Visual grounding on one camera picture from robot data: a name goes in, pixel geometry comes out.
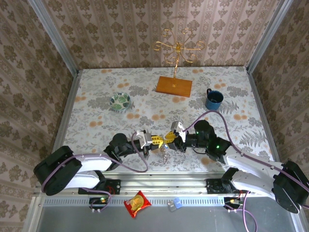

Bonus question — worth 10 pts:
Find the blue mug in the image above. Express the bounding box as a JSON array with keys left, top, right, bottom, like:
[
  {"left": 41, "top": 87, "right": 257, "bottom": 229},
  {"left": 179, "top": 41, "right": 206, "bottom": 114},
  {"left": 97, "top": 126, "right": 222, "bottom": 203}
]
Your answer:
[{"left": 205, "top": 88, "right": 225, "bottom": 111}]

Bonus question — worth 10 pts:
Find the green leaf pattern bowl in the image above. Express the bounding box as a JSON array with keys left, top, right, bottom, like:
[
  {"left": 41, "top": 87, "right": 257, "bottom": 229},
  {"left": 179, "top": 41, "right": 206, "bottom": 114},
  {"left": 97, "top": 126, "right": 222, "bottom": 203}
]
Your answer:
[{"left": 110, "top": 92, "right": 132, "bottom": 112}]

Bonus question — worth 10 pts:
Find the red snack packet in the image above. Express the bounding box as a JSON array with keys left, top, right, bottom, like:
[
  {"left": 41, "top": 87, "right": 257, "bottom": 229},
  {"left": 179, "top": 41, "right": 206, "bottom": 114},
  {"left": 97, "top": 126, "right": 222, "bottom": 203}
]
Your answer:
[{"left": 123, "top": 190, "right": 152, "bottom": 219}]

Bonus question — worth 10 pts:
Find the small controller board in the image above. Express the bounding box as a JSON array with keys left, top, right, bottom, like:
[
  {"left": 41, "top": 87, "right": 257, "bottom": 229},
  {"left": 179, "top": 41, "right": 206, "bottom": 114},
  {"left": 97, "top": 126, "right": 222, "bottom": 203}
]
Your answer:
[
  {"left": 223, "top": 196, "right": 244, "bottom": 210},
  {"left": 88, "top": 197, "right": 110, "bottom": 210}
]

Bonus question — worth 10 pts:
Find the grey metal platform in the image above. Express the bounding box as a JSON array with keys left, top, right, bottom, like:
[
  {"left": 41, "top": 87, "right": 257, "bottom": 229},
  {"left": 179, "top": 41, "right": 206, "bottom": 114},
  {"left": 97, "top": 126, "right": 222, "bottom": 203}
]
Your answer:
[{"left": 31, "top": 197, "right": 305, "bottom": 232}]

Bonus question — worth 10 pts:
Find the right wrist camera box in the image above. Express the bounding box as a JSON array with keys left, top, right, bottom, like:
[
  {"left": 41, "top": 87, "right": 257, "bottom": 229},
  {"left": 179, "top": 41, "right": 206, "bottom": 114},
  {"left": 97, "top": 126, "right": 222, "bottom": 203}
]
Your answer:
[{"left": 170, "top": 120, "right": 187, "bottom": 136}]

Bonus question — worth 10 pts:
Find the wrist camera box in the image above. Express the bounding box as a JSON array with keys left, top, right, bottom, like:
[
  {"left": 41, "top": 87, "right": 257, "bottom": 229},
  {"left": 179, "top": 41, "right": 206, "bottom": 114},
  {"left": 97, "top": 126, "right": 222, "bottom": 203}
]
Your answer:
[
  {"left": 170, "top": 120, "right": 187, "bottom": 136},
  {"left": 135, "top": 130, "right": 152, "bottom": 147}
]

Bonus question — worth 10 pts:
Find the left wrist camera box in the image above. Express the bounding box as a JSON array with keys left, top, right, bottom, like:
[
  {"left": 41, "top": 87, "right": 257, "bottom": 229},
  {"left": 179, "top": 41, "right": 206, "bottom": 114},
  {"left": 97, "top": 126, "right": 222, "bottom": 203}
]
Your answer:
[{"left": 135, "top": 130, "right": 152, "bottom": 147}]

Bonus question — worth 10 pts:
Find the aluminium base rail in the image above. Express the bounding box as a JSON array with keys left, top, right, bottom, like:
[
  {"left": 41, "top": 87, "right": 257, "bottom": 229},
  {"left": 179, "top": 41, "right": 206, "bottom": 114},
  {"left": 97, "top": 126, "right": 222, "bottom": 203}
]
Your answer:
[{"left": 36, "top": 172, "right": 276, "bottom": 197}]

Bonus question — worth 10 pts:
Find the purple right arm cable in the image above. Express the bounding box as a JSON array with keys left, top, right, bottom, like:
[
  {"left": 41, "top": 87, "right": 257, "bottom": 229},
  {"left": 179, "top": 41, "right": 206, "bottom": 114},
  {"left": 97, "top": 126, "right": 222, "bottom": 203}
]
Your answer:
[{"left": 182, "top": 110, "right": 309, "bottom": 210}]

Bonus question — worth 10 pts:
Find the gold wire stand wooden base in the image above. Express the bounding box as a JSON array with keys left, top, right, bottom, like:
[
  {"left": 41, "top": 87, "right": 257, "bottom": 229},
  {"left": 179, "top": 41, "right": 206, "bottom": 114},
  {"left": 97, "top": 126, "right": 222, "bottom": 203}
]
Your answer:
[{"left": 153, "top": 28, "right": 206, "bottom": 99}]

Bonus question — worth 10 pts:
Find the slotted cable tray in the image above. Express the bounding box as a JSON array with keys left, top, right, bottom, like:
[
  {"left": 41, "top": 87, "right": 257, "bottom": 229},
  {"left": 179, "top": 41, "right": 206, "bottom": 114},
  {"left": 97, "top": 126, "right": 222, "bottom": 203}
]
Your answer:
[{"left": 42, "top": 195, "right": 229, "bottom": 207}]

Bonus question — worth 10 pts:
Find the short purple base cable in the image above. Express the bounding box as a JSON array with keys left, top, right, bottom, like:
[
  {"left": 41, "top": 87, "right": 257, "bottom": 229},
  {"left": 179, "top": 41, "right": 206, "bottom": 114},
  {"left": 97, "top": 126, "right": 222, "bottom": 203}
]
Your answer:
[{"left": 89, "top": 189, "right": 112, "bottom": 214}]

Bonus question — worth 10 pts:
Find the aluminium table edge rail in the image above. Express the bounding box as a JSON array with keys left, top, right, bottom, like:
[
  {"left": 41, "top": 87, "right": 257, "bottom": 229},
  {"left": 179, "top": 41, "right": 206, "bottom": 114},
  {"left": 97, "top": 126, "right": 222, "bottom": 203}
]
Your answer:
[
  {"left": 51, "top": 69, "right": 82, "bottom": 159},
  {"left": 245, "top": 67, "right": 286, "bottom": 163}
]

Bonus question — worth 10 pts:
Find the long purple base cable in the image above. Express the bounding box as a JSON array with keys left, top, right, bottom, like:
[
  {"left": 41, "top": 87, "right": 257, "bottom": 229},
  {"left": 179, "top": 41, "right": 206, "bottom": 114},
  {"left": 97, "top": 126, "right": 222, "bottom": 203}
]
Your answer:
[{"left": 226, "top": 190, "right": 258, "bottom": 232}]

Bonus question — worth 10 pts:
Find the aluminium frame post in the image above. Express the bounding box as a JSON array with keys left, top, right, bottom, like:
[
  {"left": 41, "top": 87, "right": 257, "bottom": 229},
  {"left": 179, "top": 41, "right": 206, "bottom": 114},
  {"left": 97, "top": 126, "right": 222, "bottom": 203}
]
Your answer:
[
  {"left": 28, "top": 0, "right": 81, "bottom": 76},
  {"left": 245, "top": 0, "right": 294, "bottom": 73}
]

